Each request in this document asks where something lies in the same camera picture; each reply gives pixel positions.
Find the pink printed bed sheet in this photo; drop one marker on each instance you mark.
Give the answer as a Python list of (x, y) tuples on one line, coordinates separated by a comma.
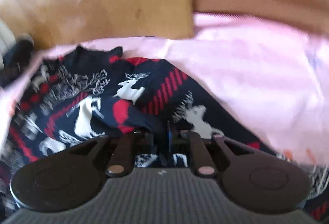
[(272, 78)]

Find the navy red reindeer sweater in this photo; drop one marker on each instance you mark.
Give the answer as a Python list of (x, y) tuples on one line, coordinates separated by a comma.
[(74, 112)]

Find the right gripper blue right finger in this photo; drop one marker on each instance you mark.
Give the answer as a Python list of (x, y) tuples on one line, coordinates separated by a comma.
[(197, 157)]

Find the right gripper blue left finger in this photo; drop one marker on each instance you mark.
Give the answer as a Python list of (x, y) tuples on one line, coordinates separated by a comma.
[(123, 158)]

